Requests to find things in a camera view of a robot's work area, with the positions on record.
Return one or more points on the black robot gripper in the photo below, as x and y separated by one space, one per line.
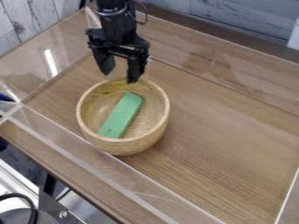
116 39

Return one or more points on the green rectangular block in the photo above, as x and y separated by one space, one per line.
122 115

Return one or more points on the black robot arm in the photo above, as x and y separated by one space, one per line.
110 4

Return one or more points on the brown wooden bowl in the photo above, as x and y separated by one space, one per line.
148 125

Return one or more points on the clear acrylic tray walls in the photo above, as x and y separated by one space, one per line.
224 166

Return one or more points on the black table leg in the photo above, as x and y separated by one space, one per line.
50 185

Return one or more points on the black metal bracket with screw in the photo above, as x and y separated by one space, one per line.
54 213

